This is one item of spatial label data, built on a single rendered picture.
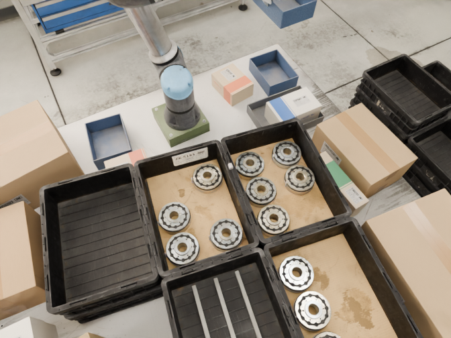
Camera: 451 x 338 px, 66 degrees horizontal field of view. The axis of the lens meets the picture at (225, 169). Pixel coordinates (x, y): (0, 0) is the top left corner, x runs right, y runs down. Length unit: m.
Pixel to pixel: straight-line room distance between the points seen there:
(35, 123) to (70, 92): 1.42
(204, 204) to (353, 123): 0.64
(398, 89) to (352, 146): 0.88
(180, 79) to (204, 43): 1.71
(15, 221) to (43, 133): 0.32
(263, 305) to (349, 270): 0.29
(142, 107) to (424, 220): 1.19
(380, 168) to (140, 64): 2.09
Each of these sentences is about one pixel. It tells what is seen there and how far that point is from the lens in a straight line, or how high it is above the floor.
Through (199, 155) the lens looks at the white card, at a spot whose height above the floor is 0.88.
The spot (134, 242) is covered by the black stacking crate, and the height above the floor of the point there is 0.83.
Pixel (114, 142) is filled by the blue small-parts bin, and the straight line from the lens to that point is 1.54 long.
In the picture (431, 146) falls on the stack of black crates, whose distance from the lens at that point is 2.14.
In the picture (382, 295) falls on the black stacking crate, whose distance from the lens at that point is 1.14.
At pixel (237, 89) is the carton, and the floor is 0.77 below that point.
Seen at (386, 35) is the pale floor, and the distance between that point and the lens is 3.35.
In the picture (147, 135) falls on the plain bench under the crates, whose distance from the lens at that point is 1.53.
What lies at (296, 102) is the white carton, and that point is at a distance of 1.51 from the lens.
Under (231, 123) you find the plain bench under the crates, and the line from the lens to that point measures 1.53.
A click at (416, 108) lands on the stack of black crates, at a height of 0.49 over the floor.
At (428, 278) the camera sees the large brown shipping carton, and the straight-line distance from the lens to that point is 1.17.
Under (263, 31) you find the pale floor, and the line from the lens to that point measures 3.13.
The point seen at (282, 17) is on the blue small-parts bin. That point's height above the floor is 1.11.
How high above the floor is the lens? 1.90
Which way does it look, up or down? 59 degrees down
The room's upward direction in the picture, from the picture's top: straight up
